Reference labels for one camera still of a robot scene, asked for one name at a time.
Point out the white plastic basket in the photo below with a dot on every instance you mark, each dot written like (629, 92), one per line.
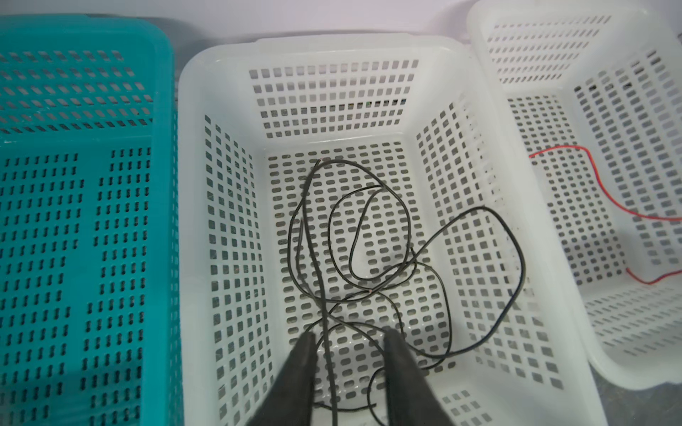
(593, 91)
(349, 184)

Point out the right white plastic basket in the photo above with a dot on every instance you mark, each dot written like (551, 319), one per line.
(593, 91)

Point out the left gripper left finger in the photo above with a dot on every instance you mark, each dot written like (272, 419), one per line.
(291, 398)

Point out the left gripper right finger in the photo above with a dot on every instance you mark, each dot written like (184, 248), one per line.
(409, 399)

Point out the middle white plastic basket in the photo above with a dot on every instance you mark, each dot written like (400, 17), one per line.
(349, 184)

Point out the teal plastic basket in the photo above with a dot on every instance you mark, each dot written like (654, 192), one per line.
(89, 223)

